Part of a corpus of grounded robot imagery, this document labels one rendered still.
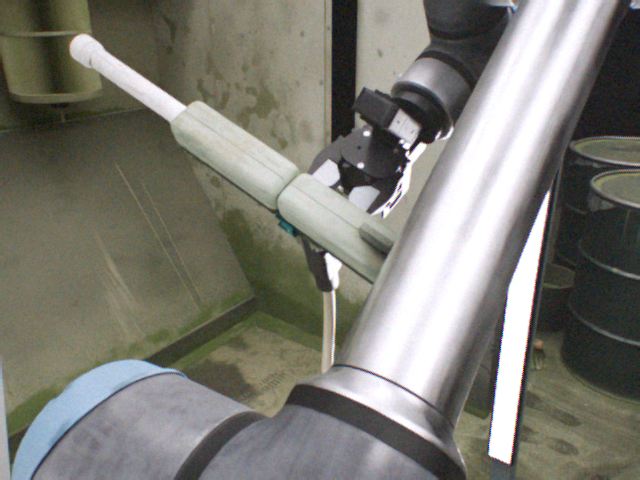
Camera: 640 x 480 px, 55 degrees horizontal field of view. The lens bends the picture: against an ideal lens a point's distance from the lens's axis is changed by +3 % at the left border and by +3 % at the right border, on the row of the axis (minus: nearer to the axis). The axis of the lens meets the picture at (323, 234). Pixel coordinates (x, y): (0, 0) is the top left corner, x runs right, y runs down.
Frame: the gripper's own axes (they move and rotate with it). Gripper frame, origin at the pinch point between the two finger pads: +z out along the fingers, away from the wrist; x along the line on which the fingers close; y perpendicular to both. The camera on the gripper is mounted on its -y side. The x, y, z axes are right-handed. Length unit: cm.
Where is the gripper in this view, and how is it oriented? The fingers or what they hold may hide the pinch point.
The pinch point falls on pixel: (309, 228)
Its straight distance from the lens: 62.9
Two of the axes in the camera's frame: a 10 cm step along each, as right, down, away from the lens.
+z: -6.2, 7.2, -3.0
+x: -7.8, -5.4, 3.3
